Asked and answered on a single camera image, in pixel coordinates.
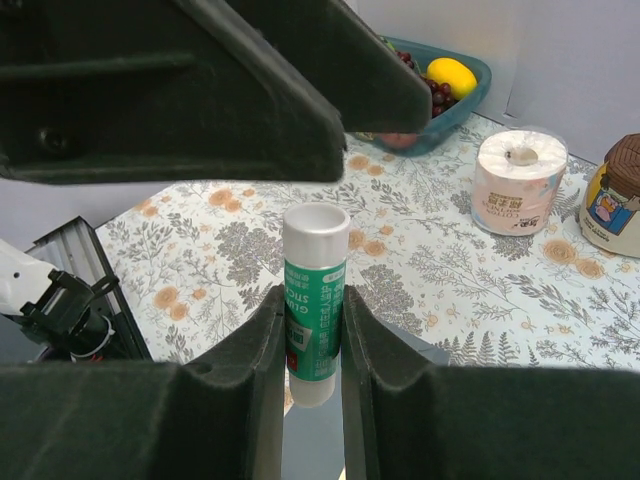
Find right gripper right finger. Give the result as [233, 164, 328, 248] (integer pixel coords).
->
[343, 287, 639, 479]

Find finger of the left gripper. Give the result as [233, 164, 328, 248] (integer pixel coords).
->
[229, 0, 432, 133]
[1, 1, 346, 184]

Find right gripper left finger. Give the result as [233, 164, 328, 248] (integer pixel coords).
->
[1, 286, 284, 479]

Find grey envelope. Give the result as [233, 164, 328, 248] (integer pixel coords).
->
[283, 313, 450, 479]

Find green white glue stick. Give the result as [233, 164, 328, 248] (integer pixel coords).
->
[283, 202, 351, 408]

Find red apple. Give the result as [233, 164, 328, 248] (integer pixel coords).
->
[376, 133, 418, 150]

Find dark purple grapes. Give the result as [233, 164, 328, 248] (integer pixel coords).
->
[387, 43, 457, 117]

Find teal plastic fruit basket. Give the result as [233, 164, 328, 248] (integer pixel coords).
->
[354, 37, 492, 156]

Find yellow mango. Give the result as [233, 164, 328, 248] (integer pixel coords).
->
[426, 57, 478, 100]

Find floral table mat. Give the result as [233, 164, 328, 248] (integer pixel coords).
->
[98, 116, 639, 369]

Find white toilet paper roll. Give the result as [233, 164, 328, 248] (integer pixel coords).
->
[471, 129, 568, 237]

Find brown toilet paper roll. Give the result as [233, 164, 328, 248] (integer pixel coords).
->
[579, 133, 640, 258]

